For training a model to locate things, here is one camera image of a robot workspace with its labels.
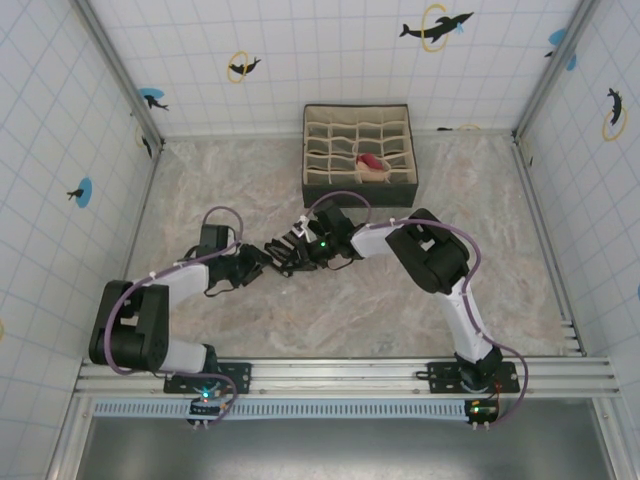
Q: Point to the black grey striped sock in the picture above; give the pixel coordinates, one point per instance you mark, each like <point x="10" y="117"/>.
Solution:
<point x="279" y="254"/>

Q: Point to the fabric sock organizer box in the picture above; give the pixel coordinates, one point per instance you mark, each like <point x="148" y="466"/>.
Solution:
<point x="350" y="197"/>

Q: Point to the beige sock red toe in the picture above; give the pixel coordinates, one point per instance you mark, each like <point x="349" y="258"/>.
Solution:
<point x="370" y="164"/>

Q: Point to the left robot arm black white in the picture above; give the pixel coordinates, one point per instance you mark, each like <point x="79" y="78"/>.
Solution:
<point x="130" y="330"/>

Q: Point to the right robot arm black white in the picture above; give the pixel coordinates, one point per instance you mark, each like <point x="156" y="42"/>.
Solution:
<point x="430" y="255"/>

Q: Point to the controller board green light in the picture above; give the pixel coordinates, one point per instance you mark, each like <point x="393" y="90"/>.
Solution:
<point x="482" y="411"/>
<point x="205" y="407"/>

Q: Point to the blue circle fish sticker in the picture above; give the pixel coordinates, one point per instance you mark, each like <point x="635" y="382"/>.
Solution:
<point x="85" y="192"/>

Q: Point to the flat yellow black sticker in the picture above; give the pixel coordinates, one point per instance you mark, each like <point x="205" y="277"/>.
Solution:
<point x="467" y="127"/>

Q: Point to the blue oval shark sticker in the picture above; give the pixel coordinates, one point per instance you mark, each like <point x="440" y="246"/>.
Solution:
<point x="150" y="96"/>

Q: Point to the grey metal sheet panel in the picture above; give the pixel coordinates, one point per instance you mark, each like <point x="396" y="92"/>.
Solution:
<point x="350" y="450"/>

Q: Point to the aluminium table edge rail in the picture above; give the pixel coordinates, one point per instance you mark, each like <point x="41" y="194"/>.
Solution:
<point x="545" y="240"/>
<point x="135" y="225"/>

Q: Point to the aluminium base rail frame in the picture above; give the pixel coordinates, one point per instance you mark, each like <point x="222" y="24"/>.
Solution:
<point x="340" y="375"/>

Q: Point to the aluminium rear table rail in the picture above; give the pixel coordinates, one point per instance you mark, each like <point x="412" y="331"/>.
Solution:
<point x="225" y="135"/>

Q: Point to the aluminium corner post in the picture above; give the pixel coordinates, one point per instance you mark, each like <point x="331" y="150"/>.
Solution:
<point x="555" y="70"/>
<point x="120" y="75"/>

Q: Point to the blue blob wall sticker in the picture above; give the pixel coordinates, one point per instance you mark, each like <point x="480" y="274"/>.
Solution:
<point x="557" y="36"/>

